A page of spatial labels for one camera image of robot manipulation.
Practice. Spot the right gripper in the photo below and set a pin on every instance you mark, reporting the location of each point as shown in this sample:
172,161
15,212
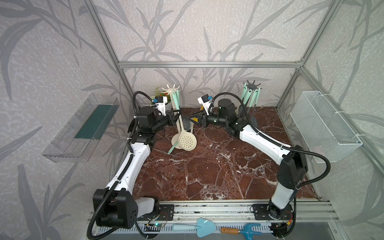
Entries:
202,119

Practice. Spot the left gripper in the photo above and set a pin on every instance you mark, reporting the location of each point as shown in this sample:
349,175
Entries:
170,119

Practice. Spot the grey skimmer green handle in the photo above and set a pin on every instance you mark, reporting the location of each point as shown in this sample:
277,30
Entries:
245,89
247,96

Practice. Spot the small cream skimmer green handle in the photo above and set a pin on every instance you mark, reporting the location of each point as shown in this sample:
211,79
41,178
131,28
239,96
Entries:
186,140

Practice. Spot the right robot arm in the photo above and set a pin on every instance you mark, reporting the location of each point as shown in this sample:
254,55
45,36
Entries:
292,165

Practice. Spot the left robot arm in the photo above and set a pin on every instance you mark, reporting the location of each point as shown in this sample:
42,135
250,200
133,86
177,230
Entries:
115,206

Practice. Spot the dark grey utensil rack stand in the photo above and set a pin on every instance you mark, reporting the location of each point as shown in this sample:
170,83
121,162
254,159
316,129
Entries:
241,112

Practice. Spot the cream utensil rack stand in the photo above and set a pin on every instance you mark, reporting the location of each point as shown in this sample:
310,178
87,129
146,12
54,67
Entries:
169,90

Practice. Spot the potted artificial plant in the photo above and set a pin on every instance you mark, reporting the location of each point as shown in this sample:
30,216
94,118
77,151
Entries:
159,92

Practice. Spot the light blue garden trowel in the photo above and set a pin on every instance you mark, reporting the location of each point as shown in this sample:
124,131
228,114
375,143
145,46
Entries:
203,227

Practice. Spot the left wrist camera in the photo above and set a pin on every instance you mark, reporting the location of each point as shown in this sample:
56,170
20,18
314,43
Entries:
159,103

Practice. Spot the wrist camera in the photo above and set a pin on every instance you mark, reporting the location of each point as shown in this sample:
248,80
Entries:
159,103
207,102

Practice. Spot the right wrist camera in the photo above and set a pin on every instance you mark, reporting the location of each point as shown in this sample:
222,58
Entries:
207,102

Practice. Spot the clear plastic wall shelf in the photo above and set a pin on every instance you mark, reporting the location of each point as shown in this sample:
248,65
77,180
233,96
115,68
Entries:
78,139

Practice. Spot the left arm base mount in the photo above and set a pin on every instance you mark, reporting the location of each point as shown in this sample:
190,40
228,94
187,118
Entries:
164,213

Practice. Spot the white wire mesh basket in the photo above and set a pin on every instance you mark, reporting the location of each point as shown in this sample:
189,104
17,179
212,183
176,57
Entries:
323,128

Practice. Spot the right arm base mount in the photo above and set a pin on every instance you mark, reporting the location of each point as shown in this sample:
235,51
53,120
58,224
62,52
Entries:
261,211

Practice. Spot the blue garden fork wooden handle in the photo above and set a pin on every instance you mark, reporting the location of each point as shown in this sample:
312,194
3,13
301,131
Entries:
247,231

